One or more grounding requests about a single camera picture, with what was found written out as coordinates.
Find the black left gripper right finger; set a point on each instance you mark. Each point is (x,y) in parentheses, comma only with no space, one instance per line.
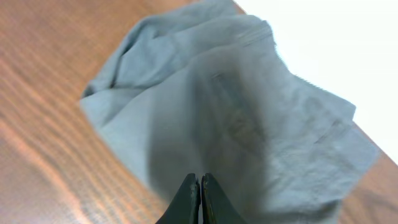
(217,208)

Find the grey shorts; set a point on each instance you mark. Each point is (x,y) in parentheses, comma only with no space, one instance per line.
(201,89)

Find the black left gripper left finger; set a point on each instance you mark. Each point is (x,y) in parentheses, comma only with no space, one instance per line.
(184,207)

